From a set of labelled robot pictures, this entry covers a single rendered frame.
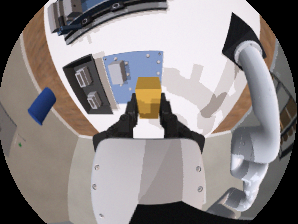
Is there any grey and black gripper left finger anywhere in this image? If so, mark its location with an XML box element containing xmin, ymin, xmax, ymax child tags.
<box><xmin>92</xmin><ymin>93</ymin><xmax>139</xmax><ymax>152</ymax></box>

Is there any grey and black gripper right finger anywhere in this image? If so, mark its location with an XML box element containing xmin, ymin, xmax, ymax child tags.
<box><xmin>159</xmin><ymin>93</ymin><xmax>205</xmax><ymax>154</ymax></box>

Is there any yellow rectangular block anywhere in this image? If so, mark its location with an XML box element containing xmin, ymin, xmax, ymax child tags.
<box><xmin>135</xmin><ymin>77</ymin><xmax>162</xmax><ymax>119</ymax></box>

